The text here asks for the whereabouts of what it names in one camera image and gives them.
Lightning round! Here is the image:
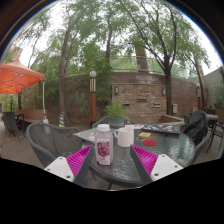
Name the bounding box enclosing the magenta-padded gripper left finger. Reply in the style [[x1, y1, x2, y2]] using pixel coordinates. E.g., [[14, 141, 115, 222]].
[[43, 144, 96, 187]]

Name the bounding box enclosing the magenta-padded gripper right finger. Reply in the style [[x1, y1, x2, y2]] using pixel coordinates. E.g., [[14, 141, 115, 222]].
[[129, 144, 184, 187]]

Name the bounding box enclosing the purple juice bottle white cap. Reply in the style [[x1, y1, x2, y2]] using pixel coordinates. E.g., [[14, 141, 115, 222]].
[[94, 123, 114, 167]]

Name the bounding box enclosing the flat round red coaster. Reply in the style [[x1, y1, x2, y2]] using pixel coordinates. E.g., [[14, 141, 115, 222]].
[[142, 139, 158, 147]]

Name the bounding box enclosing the grey laptop with stickers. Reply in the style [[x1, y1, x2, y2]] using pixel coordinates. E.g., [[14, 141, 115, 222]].
[[73, 127, 101, 143]]

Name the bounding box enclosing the white mug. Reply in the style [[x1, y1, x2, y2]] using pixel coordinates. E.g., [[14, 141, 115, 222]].
[[113, 125, 135, 148]]

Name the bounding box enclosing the grey wicker armchair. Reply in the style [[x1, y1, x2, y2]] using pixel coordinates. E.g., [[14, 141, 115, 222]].
[[25, 122, 84, 168]]

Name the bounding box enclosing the blue yellow striped cone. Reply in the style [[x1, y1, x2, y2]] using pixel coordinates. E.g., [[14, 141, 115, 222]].
[[58, 111, 66, 128]]

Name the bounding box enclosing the green plant in blue pot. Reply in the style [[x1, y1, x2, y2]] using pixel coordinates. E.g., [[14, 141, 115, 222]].
[[104, 99, 129, 129]]

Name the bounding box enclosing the grey chair under jacket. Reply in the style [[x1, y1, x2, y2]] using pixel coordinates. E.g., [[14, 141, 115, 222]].
[[182, 114, 211, 164]]

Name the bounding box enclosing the green leafy tree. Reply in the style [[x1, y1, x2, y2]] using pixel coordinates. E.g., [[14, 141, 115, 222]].
[[126, 0, 211, 116], [83, 0, 134, 104], [26, 0, 104, 127]]

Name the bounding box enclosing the black metal chair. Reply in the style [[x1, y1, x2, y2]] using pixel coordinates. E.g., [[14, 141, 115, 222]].
[[209, 119, 224, 158]]

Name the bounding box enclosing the group of dark patio chairs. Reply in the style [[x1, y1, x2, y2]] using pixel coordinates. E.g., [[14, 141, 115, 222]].
[[0, 110, 26, 136]]

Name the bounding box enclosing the small round dark table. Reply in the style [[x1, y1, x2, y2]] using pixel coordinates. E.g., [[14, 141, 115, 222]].
[[206, 113, 221, 131]]

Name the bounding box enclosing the orange canopy tent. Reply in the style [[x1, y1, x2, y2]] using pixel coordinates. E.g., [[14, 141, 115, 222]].
[[0, 59, 46, 124]]

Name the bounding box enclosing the wooden lamp post white globe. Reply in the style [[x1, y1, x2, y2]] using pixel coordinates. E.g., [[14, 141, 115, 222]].
[[88, 70, 98, 129]]

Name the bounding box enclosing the short wooden lamp post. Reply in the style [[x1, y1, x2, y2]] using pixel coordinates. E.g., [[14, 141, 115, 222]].
[[195, 82, 203, 111]]

